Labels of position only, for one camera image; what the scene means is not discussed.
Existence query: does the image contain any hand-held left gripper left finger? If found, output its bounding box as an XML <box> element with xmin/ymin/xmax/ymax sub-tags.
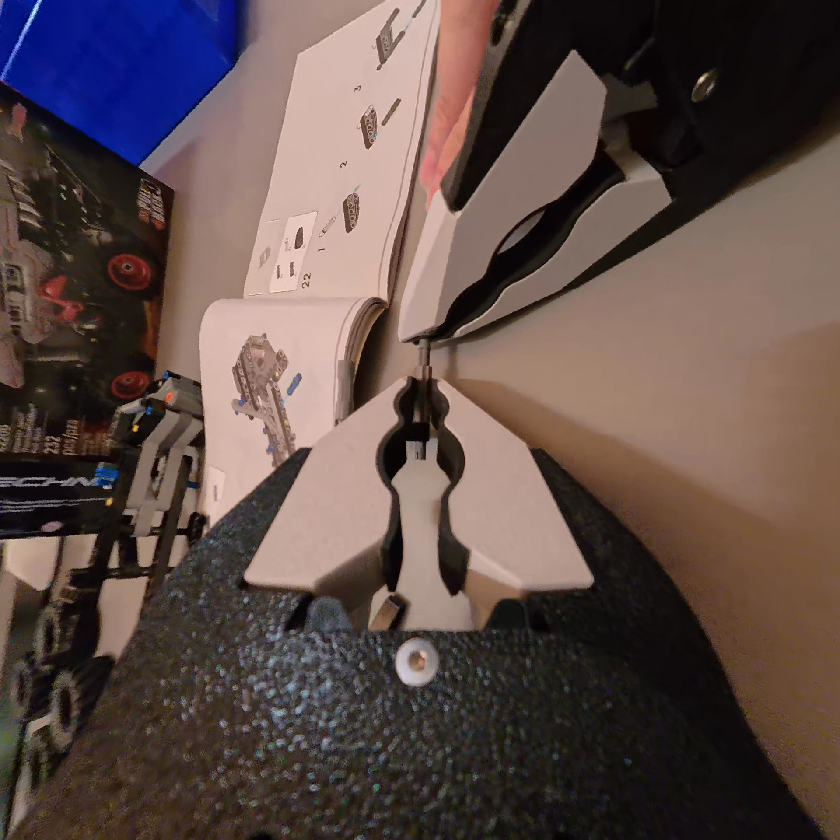
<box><xmin>243</xmin><ymin>377</ymin><xmax>422</xmax><ymax>595</ymax></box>

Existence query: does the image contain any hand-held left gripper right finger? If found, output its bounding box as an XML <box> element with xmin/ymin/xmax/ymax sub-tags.
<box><xmin>432</xmin><ymin>379</ymin><xmax>596</xmax><ymax>595</ymax></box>

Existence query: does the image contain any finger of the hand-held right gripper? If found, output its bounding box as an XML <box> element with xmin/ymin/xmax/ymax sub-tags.
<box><xmin>398</xmin><ymin>51</ymin><xmax>624</xmax><ymax>343</ymax></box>
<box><xmin>445</xmin><ymin>147</ymin><xmax>675</xmax><ymax>341</ymax></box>

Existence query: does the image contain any small dark axle pin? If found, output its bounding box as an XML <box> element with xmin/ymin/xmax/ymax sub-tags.
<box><xmin>410</xmin><ymin>336</ymin><xmax>438</xmax><ymax>470</ymax></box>

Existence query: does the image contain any grey desk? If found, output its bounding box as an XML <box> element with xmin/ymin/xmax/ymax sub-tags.
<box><xmin>141</xmin><ymin>0</ymin><xmax>840</xmax><ymax>840</ymax></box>

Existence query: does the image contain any person's right hand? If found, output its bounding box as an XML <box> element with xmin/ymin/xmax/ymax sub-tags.
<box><xmin>420</xmin><ymin>0</ymin><xmax>505</xmax><ymax>207</ymax></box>

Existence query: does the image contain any grey brick vehicle model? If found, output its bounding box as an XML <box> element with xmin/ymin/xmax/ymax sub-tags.
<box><xmin>39</xmin><ymin>371</ymin><xmax>212</xmax><ymax>631</ymax></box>

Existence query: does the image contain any open building instruction booklet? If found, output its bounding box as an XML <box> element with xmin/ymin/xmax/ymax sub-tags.
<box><xmin>199</xmin><ymin>0</ymin><xmax>442</xmax><ymax>526</ymax></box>

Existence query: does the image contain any black ridged toy part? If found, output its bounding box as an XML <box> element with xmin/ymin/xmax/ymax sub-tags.
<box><xmin>10</xmin><ymin>591</ymin><xmax>119</xmax><ymax>798</ymax></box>

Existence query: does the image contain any dark toy set box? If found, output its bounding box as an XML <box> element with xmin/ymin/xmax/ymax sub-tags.
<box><xmin>0</xmin><ymin>82</ymin><xmax>176</xmax><ymax>540</ymax></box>

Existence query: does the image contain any blue box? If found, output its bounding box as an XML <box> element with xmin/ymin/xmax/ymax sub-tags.
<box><xmin>0</xmin><ymin>0</ymin><xmax>249</xmax><ymax>166</ymax></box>

